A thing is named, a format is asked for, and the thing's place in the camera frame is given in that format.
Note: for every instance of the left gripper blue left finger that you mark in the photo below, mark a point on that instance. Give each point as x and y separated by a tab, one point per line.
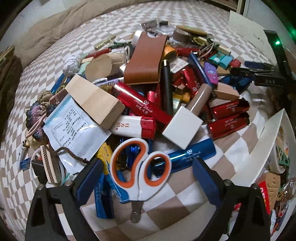
86	180

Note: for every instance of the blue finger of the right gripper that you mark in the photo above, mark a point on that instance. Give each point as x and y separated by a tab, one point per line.
269	78
258	65

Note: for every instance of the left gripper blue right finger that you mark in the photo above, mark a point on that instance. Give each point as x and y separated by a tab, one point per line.
210	181

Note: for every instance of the blue metallic pen box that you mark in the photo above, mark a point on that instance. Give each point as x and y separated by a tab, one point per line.
182	159

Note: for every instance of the orange white scissors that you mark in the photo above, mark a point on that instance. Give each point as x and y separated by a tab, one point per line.
140	188

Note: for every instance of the teal lighter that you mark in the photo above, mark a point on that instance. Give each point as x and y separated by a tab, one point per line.
221	60

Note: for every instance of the purple lighter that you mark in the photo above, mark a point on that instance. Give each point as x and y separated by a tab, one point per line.
211	73

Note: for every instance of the white cardboard box lid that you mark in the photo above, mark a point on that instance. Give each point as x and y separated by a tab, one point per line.
252	32

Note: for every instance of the checkered bed sheet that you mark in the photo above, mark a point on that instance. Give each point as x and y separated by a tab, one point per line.
182	196

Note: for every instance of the honeycomb match box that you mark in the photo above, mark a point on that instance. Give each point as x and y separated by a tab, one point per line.
51	166

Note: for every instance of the white cardboard sorting box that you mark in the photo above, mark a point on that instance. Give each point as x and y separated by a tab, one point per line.
255	164

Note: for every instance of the blue white foil pouch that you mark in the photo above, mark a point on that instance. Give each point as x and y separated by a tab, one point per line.
71	127

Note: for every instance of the carved wooden square coaster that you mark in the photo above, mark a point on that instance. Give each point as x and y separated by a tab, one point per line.
272	183

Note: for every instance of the large white tape roll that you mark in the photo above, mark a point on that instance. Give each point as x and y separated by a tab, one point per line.
279	157

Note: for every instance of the light wooden block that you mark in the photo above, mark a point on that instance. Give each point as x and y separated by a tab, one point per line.
101	106

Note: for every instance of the white red lighter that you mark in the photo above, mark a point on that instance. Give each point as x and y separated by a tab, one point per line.
134	127

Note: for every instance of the crochet purple pouch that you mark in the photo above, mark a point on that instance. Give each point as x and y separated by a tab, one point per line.
35	117

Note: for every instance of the brown leather case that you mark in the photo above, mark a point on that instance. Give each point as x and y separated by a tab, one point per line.
144	66

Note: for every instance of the red metallic pen box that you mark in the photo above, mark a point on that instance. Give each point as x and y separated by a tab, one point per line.
140	105

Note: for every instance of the white knotted ball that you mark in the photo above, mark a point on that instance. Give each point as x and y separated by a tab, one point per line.
71	65

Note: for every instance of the white cube stamp handle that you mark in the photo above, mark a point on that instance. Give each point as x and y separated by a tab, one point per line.
182	128

